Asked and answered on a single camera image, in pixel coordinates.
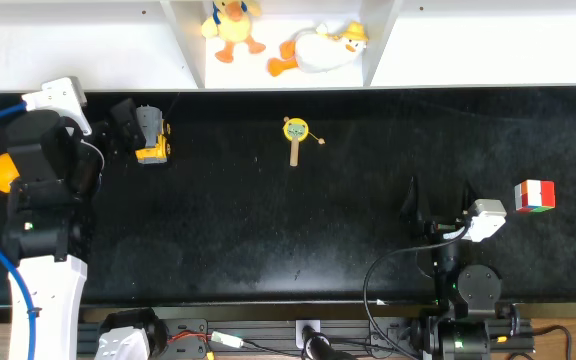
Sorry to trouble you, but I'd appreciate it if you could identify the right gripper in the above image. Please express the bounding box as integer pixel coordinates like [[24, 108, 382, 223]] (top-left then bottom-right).
[[400, 175, 479, 246]]

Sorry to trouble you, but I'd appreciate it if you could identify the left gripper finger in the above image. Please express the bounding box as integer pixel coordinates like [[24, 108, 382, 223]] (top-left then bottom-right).
[[109, 98, 146, 152]]

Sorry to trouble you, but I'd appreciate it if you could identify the grey and yellow toy truck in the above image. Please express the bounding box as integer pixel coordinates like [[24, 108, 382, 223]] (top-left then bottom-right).
[[134, 104, 173, 166]]

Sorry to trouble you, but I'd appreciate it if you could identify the many-coloured puzzle cube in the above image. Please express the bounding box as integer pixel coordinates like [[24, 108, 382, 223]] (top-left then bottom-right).
[[513, 179, 557, 215]]

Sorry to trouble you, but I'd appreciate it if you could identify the yellow rubber duck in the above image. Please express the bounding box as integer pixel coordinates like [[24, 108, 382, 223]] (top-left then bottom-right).
[[0, 152, 21, 195]]

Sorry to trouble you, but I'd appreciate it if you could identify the yellow rattle drum toy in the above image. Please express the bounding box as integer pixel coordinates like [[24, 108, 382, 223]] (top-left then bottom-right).
[[282, 116, 327, 168]]

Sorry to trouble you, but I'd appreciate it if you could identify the yellow plush duck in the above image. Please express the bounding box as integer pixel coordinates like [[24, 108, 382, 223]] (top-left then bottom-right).
[[200, 0, 268, 65]]

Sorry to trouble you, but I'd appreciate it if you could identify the white shelf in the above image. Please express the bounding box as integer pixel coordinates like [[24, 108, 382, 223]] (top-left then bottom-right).
[[0, 0, 576, 94]]

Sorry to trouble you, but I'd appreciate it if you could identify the white plush duck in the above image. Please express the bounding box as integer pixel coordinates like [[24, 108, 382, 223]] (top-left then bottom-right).
[[266, 20, 370, 78]]

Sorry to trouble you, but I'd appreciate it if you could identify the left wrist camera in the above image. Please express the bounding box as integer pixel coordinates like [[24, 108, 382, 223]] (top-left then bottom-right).
[[21, 76, 93, 137]]

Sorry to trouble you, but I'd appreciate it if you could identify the black cable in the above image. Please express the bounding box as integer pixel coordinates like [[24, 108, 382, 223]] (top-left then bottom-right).
[[362, 224, 472, 360]]

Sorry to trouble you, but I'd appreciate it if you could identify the mounting rail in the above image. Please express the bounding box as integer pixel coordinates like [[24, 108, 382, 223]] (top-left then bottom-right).
[[75, 317, 574, 360]]

